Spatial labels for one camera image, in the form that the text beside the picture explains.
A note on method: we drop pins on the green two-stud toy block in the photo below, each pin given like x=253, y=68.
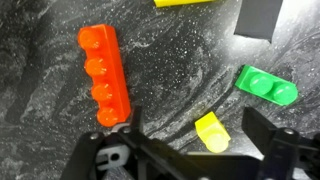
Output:
x=266, y=86

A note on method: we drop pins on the small yellow toy block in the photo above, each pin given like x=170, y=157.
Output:
x=213, y=133

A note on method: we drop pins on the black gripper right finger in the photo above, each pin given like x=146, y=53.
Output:
x=286, y=153

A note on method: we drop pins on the long red toy block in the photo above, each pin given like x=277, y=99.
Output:
x=105, y=73

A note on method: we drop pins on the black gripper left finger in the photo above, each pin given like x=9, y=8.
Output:
x=110, y=156

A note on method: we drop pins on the blue four-stud toy block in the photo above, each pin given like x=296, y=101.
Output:
x=258, y=16

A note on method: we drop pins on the long yellow toy block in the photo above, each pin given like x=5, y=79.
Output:
x=180, y=2

